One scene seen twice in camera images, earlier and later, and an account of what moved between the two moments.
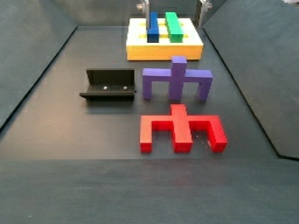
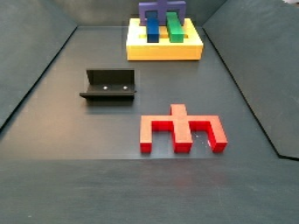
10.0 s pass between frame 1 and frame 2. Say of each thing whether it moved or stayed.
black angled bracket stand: stayed
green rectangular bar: stayed
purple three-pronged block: moved
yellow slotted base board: stayed
